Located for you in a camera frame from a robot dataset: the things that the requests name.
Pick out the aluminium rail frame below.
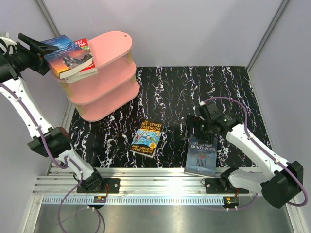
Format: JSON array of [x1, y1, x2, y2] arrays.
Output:
[[23, 97, 303, 233]]

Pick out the slotted white cable duct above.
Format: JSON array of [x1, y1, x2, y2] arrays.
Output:
[[42, 195, 224, 206]]

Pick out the black marble table mat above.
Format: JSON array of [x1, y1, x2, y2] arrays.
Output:
[[69, 66, 270, 168]]

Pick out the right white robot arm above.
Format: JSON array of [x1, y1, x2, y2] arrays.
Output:
[[182, 98, 309, 209]]

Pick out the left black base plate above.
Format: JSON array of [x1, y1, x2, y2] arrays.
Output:
[[77, 178, 121, 194]]

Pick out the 13-Storey Treehouse red book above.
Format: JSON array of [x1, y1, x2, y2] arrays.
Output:
[[65, 37, 99, 84]]

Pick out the Jane Eyre blue book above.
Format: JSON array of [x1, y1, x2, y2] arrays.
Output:
[[43, 35, 93, 79]]

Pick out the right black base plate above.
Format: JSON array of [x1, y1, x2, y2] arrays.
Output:
[[201, 178, 249, 194]]

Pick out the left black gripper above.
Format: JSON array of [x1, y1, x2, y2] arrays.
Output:
[[5, 34, 58, 75]]

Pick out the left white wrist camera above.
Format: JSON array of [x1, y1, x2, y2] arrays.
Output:
[[0, 32, 17, 54]]

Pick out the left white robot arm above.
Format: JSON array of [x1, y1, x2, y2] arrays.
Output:
[[0, 33, 106, 193]]

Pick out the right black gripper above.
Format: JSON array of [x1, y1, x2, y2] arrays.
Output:
[[181, 115, 214, 145]]

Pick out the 169-Storey Treehouse black book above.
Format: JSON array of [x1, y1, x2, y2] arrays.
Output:
[[129, 119, 163, 158]]

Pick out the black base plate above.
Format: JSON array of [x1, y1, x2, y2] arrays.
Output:
[[77, 178, 121, 194], [201, 178, 249, 194]]

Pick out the pink three-tier shelf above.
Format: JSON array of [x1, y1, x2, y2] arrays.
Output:
[[57, 31, 139, 122]]

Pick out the Nineteen Eighty-Four blue book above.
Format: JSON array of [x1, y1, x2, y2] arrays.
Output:
[[184, 136, 218, 177]]

